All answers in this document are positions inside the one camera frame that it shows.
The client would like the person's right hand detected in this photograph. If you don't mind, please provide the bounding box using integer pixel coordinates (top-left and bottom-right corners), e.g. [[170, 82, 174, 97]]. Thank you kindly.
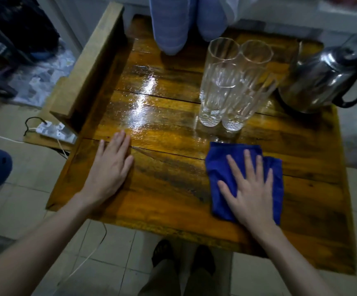
[[217, 149, 283, 230]]

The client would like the person's left hand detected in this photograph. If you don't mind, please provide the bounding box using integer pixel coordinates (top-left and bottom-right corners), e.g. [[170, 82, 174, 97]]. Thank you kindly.
[[80, 130, 135, 207]]

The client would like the blue microfibre cloth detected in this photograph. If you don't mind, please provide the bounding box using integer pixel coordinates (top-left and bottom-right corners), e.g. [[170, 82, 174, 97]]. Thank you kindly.
[[205, 142, 285, 226]]

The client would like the person's left forearm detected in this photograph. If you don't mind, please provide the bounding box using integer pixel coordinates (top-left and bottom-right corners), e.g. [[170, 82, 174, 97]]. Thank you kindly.
[[0, 193, 102, 296]]

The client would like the person's right forearm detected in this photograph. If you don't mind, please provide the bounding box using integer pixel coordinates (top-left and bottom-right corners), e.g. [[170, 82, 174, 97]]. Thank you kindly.
[[252, 222, 331, 296]]

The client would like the white power strip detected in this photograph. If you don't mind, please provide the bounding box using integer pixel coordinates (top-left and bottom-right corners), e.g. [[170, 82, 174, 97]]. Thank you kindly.
[[36, 120, 78, 145]]

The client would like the tall clear drinking glass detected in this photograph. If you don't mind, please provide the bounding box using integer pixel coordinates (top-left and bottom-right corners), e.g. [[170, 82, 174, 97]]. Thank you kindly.
[[204, 37, 241, 90], [240, 39, 274, 87], [221, 65, 278, 132], [199, 61, 241, 127]]

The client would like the person's black right shoe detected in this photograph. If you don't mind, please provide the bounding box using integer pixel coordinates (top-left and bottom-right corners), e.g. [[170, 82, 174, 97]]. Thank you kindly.
[[191, 245, 216, 275]]

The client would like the person's black shoe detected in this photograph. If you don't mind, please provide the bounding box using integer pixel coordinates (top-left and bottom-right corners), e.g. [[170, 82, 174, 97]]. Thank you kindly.
[[191, 245, 216, 275], [151, 239, 175, 269]]

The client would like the wooden bench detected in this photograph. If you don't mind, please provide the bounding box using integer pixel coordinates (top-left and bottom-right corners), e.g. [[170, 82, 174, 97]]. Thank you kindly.
[[23, 1, 125, 152]]

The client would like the person's black left shoe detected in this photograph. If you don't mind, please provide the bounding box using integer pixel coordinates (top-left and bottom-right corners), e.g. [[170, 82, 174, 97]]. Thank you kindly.
[[151, 239, 175, 269]]

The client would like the patterned grey floor mat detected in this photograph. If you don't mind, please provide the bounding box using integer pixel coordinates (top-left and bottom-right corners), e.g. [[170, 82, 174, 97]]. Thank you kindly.
[[7, 40, 76, 108]]

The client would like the person's right leg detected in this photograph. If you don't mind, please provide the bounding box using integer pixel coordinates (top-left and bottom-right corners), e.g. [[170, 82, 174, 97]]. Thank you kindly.
[[183, 268, 226, 296]]

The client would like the stainless steel electric kettle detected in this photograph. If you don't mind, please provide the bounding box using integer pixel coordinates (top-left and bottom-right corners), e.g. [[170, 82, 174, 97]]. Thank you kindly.
[[278, 39, 357, 115]]

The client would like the person's left leg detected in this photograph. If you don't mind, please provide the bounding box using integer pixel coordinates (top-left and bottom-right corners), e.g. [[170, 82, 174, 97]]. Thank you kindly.
[[138, 259, 183, 296]]

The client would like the black bag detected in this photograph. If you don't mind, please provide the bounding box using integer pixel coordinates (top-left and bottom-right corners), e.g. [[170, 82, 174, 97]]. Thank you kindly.
[[0, 0, 61, 63]]

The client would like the black power cable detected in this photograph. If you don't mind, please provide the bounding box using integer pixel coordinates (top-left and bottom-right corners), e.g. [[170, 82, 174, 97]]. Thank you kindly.
[[24, 116, 48, 136]]

